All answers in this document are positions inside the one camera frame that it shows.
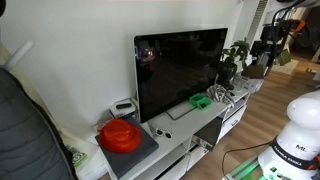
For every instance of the white flat box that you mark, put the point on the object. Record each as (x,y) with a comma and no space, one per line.
(116,112)

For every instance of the olive green box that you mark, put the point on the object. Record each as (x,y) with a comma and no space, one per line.
(284,58)

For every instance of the white sunglasses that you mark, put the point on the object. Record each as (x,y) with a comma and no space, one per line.
(160,132)

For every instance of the black flat screen TV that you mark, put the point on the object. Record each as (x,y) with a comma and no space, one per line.
(180,66)

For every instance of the white slatted radiator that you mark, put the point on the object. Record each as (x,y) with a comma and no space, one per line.
(258,20)

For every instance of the dark grey puffy jacket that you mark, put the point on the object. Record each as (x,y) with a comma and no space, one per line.
(26,133)

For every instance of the grey striped cream towel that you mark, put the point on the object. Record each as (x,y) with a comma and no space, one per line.
(218,93)

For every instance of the white tube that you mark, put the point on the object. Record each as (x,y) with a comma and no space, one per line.
(20,55)

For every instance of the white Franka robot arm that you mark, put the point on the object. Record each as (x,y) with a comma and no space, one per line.
(300,133)

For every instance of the green lit robot platform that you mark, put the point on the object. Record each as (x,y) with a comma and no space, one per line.
(246,171)

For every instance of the dark brown object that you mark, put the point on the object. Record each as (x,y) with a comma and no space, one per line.
(251,71)

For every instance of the white TV stand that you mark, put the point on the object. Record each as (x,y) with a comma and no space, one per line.
(180,123)

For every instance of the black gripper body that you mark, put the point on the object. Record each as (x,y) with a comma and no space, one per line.
(270,35)

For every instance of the green plant in dark pot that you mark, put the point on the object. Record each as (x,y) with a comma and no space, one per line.
(226,71)

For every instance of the paper with green print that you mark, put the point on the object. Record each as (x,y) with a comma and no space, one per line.
(78,156)

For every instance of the beige floor mat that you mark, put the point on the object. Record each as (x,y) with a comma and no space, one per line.
(286,68)

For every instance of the black set-top device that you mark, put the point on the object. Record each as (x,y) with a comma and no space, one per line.
(208,133)

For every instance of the black remote control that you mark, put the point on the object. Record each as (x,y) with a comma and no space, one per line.
(123,106)

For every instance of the green plastic bin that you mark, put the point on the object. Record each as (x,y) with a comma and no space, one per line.
(196,99)

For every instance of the red hat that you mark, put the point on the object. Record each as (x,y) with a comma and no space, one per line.
(120,135)

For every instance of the silver TV base plate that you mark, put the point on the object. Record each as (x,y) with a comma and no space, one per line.
(180,110)

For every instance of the white printed cardboard box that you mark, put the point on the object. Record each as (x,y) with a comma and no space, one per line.
(248,83)

